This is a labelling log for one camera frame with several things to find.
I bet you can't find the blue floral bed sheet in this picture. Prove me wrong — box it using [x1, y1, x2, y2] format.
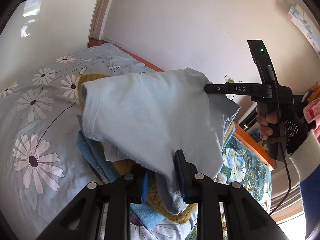
[0, 42, 196, 240]

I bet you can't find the orange wooden bed frame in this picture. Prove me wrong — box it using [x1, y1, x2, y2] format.
[87, 36, 276, 172]

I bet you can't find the blue folded towel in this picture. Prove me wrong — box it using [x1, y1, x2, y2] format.
[76, 115, 164, 229]

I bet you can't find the yellow knitted garment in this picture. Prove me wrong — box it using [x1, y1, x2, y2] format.
[77, 73, 233, 225]

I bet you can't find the white black sliding wardrobe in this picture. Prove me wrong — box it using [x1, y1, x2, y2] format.
[1, 0, 97, 89]

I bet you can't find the teal floral quilt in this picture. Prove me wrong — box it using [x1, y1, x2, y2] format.
[187, 136, 272, 239]

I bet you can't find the person's right hand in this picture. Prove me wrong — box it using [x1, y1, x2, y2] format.
[256, 106, 278, 141]

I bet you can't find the pink cloth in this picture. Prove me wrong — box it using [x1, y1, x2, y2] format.
[303, 99, 320, 141]

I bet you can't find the light blue t-shirt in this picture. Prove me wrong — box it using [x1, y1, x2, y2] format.
[80, 67, 241, 216]

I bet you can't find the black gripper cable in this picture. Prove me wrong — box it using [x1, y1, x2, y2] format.
[268, 139, 293, 215]

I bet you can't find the wall picture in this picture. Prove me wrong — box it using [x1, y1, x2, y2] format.
[287, 4, 319, 56]

